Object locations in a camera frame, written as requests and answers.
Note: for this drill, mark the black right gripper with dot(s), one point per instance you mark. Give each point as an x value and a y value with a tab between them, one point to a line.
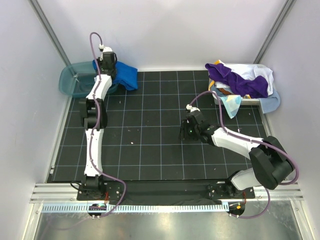
183	135

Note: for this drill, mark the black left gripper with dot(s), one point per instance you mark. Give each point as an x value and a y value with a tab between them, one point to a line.
100	61

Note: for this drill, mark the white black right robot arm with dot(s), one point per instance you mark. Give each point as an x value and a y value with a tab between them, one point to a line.
269	163

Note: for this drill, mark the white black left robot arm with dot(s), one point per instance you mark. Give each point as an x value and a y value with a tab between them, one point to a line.
94	119

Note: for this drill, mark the teal transparent plastic bin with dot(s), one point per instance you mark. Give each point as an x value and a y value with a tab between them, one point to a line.
82	80

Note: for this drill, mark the white laundry basket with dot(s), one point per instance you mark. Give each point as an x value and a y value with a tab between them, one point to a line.
247	99

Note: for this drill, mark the black grid cutting mat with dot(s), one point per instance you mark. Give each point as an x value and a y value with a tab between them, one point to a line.
141	140

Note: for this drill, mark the purple towel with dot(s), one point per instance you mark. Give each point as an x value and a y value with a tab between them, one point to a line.
256	88

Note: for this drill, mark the white towel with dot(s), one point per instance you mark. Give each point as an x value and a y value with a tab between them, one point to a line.
261	70

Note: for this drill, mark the light blue towel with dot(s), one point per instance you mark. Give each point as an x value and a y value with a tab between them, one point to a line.
271	103

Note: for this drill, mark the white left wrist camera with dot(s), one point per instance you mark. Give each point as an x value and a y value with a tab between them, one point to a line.
104	49

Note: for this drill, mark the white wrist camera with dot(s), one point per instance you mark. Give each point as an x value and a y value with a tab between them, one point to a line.
191	109
104	49

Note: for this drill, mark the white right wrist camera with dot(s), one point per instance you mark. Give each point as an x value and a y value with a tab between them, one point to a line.
191	109

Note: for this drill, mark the slotted cable duct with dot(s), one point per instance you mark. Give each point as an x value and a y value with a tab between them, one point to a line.
98	208

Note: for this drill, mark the aluminium frame rail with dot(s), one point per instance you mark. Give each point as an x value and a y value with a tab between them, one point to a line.
63	192

